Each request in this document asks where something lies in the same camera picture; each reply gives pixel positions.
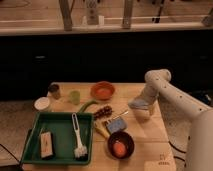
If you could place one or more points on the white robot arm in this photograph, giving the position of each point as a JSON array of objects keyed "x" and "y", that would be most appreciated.
[{"x": 199, "y": 155}]

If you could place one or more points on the green plastic tray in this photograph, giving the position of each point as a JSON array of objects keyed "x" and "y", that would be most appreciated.
[{"x": 60, "y": 125}]

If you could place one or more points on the sponge block in tray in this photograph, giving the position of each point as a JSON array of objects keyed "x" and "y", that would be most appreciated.
[{"x": 46, "y": 145}]

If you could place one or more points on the dark pan with orange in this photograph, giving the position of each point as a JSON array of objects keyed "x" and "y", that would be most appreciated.
[{"x": 120, "y": 144}]

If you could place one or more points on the white dish brush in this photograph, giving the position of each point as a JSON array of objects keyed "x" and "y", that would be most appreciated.
[{"x": 80, "y": 150}]

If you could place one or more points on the white small bowl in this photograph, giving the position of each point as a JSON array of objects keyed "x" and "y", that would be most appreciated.
[{"x": 42, "y": 104}]

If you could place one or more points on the green plastic cup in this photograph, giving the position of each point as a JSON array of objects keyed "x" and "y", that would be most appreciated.
[{"x": 74, "y": 97}]

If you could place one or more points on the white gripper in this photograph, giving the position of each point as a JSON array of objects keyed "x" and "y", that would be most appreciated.
[{"x": 149, "y": 94}]

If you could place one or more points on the orange bowl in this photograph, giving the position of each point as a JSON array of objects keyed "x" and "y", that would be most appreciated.
[{"x": 102, "y": 90}]

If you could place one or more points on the light blue towel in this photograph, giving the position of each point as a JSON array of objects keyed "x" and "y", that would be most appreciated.
[{"x": 138, "y": 103}]

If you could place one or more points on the green curved vegetable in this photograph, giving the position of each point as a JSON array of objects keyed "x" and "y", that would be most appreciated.
[{"x": 86, "y": 105}]

